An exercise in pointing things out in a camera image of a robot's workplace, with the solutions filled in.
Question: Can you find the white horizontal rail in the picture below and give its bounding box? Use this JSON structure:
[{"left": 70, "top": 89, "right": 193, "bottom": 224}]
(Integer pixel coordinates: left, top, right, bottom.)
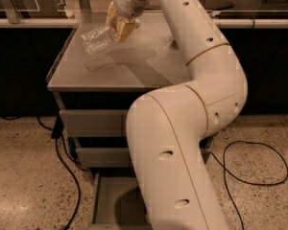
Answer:
[{"left": 0, "top": 18, "right": 288, "bottom": 29}]

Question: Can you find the middle grey drawer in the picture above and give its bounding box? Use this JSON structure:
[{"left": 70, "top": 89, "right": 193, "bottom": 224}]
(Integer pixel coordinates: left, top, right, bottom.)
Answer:
[{"left": 76, "top": 148, "right": 209, "bottom": 168}]

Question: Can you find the black cable floor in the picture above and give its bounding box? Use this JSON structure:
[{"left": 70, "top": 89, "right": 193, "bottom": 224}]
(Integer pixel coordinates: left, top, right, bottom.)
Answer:
[
  {"left": 0, "top": 115, "right": 87, "bottom": 230},
  {"left": 209, "top": 140, "right": 288, "bottom": 230}
]

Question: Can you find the black cable right floor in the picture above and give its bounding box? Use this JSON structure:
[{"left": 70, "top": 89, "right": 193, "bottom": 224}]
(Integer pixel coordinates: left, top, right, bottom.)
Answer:
[{"left": 209, "top": 140, "right": 288, "bottom": 230}]

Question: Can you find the clear plastic water bottle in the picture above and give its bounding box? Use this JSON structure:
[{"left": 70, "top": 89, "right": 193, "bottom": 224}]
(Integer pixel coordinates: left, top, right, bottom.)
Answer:
[{"left": 81, "top": 25, "right": 116, "bottom": 55}]

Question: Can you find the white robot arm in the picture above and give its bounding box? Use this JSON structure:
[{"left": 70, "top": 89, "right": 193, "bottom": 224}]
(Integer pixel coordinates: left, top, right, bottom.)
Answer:
[{"left": 107, "top": 0, "right": 248, "bottom": 230}]

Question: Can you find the black cable left floor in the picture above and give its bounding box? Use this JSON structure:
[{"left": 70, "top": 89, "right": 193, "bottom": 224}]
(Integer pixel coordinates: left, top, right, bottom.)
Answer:
[{"left": 0, "top": 115, "right": 87, "bottom": 230}]

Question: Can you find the black power adapter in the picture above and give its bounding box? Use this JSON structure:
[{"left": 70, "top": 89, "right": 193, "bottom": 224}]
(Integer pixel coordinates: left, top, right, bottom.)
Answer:
[{"left": 51, "top": 115, "right": 64, "bottom": 139}]

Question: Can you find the grey drawer cabinet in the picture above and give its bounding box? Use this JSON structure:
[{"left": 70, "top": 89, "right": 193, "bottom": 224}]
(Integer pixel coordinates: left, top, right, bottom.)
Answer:
[{"left": 46, "top": 11, "right": 215, "bottom": 230}]

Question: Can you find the top grey drawer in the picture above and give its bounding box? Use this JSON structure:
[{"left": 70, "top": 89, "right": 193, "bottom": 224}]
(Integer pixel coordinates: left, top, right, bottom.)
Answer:
[{"left": 60, "top": 109, "right": 127, "bottom": 137}]

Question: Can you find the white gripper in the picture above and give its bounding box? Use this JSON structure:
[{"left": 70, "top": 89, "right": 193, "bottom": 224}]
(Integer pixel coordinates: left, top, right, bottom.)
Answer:
[{"left": 106, "top": 0, "right": 149, "bottom": 43}]

